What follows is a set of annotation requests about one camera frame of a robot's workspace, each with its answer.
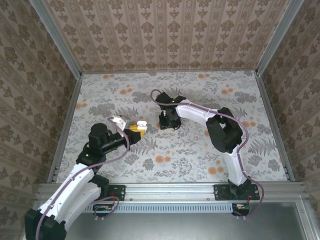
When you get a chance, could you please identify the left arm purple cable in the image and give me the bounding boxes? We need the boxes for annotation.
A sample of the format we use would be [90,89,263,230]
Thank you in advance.
[34,117,131,240]

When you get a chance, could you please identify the floral patterned table cover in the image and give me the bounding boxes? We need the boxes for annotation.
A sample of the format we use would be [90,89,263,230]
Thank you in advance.
[56,70,292,185]

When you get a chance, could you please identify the white earbud charging case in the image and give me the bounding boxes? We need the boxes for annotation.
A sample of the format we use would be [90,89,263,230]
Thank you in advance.
[136,120,149,133]

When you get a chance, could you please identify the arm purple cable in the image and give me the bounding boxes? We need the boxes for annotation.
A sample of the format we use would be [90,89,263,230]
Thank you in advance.
[150,89,265,221]
[34,117,131,240]

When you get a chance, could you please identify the thin aluminium wall rail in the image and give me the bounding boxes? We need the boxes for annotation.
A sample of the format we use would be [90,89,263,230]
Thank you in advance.
[81,69,258,75]

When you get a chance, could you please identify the aluminium side rail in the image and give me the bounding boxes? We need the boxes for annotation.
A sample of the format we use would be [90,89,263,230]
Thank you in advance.
[254,73,296,182]
[47,74,83,185]

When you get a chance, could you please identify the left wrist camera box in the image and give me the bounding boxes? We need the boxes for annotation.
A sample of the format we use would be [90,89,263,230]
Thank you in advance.
[110,115,134,132]

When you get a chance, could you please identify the grey metal sheet panel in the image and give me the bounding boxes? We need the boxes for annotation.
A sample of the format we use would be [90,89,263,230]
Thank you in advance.
[22,201,320,240]

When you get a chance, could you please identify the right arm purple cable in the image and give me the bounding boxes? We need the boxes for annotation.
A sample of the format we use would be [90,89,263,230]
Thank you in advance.
[150,89,265,221]

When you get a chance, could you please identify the aluminium frame post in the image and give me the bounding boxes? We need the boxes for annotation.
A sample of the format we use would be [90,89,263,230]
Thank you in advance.
[254,0,305,76]
[28,0,83,79]

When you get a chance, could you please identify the long aluminium base rail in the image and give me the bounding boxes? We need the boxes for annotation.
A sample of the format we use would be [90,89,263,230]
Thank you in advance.
[36,181,311,203]

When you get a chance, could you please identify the grey slotted cable duct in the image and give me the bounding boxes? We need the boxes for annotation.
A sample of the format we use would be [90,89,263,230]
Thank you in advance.
[82,202,235,214]

